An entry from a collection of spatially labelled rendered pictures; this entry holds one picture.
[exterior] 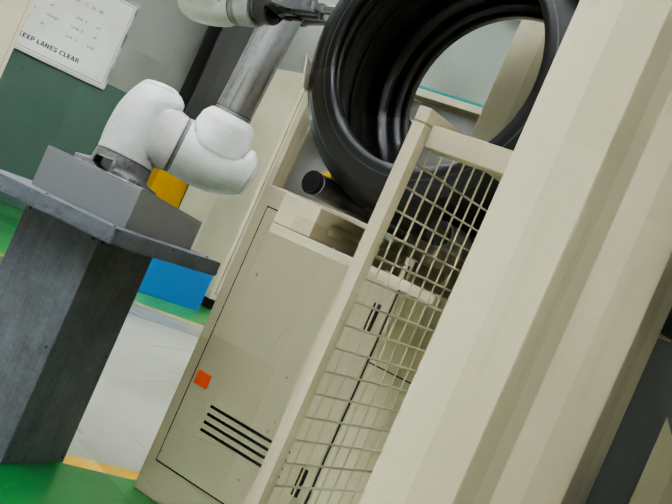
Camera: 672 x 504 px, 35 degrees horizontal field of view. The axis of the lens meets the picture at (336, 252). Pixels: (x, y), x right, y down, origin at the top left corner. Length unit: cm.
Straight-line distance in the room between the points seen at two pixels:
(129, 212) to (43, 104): 748
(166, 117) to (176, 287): 501
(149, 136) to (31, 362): 63
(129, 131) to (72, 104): 740
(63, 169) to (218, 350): 62
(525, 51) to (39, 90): 806
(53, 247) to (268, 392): 65
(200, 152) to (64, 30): 733
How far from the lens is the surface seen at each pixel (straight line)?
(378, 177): 184
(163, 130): 275
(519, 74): 223
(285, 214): 193
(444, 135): 125
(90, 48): 1012
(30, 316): 274
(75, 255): 268
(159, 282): 761
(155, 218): 269
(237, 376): 280
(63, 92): 1010
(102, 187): 267
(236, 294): 284
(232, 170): 276
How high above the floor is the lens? 80
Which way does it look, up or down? level
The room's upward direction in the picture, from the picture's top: 24 degrees clockwise
